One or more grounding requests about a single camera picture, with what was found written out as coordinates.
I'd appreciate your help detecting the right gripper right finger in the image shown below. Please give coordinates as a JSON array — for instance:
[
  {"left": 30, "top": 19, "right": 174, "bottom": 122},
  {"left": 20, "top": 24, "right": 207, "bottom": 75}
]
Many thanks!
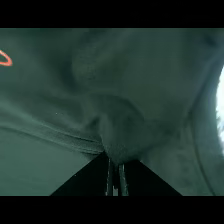
[{"left": 116, "top": 160, "right": 183, "bottom": 197}]

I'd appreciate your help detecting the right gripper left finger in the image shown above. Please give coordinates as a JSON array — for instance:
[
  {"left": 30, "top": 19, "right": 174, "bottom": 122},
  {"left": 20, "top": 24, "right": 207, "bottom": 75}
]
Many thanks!
[{"left": 49, "top": 151, "right": 116, "bottom": 197}]

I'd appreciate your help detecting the dark green T-shirt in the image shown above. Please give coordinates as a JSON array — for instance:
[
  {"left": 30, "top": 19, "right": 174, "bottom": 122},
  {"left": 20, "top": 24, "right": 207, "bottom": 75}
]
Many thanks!
[{"left": 0, "top": 27, "right": 224, "bottom": 197}]

